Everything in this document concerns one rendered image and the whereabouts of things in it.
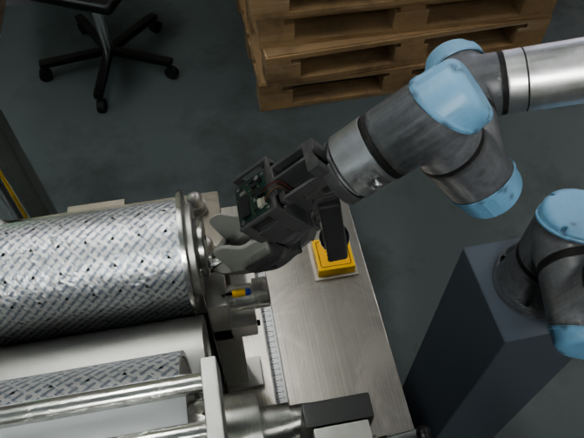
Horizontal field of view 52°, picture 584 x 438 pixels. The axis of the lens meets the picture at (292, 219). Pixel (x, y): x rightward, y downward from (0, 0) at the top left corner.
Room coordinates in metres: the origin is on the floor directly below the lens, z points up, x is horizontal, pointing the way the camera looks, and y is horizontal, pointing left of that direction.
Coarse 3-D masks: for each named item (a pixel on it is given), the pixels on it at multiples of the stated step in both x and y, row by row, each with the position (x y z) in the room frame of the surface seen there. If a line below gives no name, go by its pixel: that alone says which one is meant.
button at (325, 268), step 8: (312, 248) 0.60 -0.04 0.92; (320, 248) 0.60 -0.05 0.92; (320, 256) 0.58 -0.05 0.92; (352, 256) 0.58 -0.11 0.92; (320, 264) 0.56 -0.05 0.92; (328, 264) 0.56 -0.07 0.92; (336, 264) 0.56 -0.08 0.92; (344, 264) 0.56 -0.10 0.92; (352, 264) 0.56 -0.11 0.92; (320, 272) 0.55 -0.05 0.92; (328, 272) 0.55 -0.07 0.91; (336, 272) 0.55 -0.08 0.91; (344, 272) 0.56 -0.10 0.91
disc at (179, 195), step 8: (176, 192) 0.43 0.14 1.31; (176, 200) 0.41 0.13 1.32; (184, 200) 0.46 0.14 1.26; (176, 208) 0.40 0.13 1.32; (176, 216) 0.39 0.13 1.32; (184, 240) 0.37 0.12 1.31; (184, 248) 0.35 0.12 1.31; (184, 256) 0.34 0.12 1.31; (184, 264) 0.34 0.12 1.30; (184, 272) 0.33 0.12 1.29; (192, 288) 0.33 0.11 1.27; (192, 296) 0.32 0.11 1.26; (192, 304) 0.31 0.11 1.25
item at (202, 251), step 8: (200, 224) 0.40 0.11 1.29; (200, 232) 0.39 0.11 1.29; (200, 240) 0.38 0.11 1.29; (200, 248) 0.37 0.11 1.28; (200, 256) 0.36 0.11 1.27; (208, 256) 0.39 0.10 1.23; (200, 264) 0.36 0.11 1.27; (208, 264) 0.36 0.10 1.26; (200, 272) 0.35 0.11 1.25; (208, 272) 0.36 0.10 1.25
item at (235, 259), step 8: (224, 248) 0.36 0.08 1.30; (232, 248) 0.36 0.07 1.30; (240, 248) 0.36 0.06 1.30; (248, 248) 0.36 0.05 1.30; (256, 248) 0.36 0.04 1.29; (264, 248) 0.36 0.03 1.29; (216, 256) 0.35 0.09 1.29; (224, 256) 0.35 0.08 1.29; (232, 256) 0.36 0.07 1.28; (240, 256) 0.36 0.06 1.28; (248, 256) 0.36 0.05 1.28; (256, 256) 0.36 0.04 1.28; (224, 264) 0.37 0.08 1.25; (232, 264) 0.36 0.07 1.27; (240, 264) 0.36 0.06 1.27; (248, 264) 0.35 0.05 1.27; (216, 272) 0.36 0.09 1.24; (224, 272) 0.36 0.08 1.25; (232, 272) 0.35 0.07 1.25; (240, 272) 0.35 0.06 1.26; (248, 272) 0.35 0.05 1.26
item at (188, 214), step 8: (184, 208) 0.41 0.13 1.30; (192, 208) 0.44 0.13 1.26; (184, 216) 0.40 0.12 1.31; (192, 216) 0.42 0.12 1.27; (184, 224) 0.38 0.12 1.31; (192, 224) 0.40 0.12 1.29; (184, 232) 0.38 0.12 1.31; (192, 232) 0.38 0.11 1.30; (192, 240) 0.37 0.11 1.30; (192, 248) 0.36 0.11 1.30; (192, 256) 0.35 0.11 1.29; (192, 264) 0.34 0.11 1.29; (192, 272) 0.34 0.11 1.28; (192, 280) 0.33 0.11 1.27; (200, 280) 0.34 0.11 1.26; (200, 288) 0.33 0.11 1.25
